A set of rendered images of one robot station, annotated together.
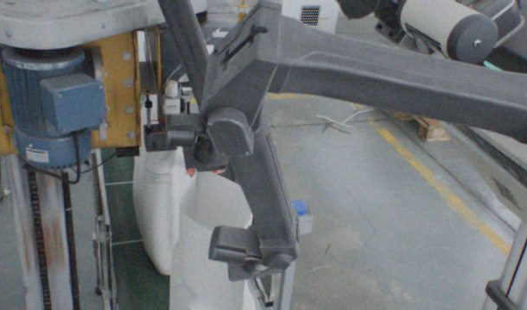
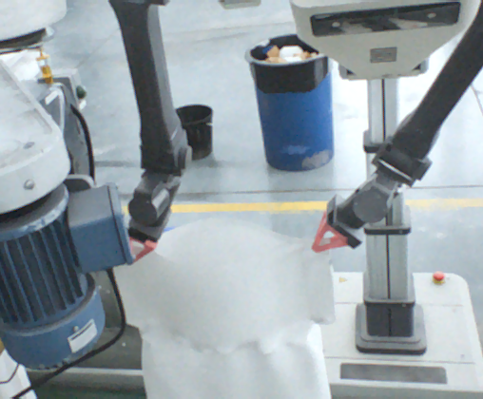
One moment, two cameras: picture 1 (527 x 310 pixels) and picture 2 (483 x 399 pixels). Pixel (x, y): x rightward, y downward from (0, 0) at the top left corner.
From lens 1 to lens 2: 1.02 m
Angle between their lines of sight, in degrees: 47
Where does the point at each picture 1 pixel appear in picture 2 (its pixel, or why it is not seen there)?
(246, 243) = (393, 180)
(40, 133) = (74, 304)
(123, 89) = not seen: hidden behind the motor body
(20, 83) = (36, 255)
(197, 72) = (167, 108)
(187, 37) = (163, 69)
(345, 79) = not seen: outside the picture
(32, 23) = (50, 149)
